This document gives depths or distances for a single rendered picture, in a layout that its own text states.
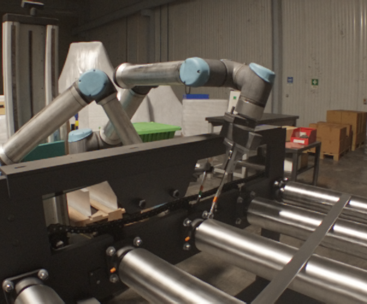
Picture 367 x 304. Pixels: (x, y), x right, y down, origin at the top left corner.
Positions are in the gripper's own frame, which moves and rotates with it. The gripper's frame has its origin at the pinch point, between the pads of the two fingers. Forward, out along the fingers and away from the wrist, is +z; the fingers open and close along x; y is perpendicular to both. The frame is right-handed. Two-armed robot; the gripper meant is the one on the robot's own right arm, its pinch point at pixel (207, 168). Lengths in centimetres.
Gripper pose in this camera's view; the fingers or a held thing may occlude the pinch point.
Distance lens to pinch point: 120.9
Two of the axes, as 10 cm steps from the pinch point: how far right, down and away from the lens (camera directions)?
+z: 7.9, -0.8, -6.0
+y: 2.7, -8.5, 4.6
